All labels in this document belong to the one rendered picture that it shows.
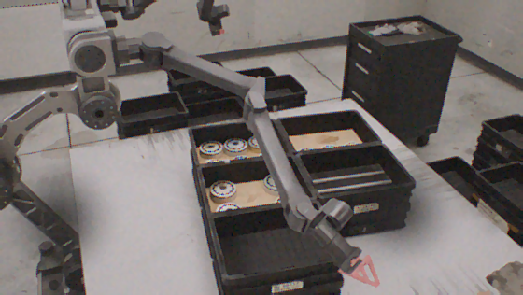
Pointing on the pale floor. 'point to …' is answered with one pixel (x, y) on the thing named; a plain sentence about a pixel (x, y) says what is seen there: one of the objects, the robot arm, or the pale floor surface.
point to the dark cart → (401, 75)
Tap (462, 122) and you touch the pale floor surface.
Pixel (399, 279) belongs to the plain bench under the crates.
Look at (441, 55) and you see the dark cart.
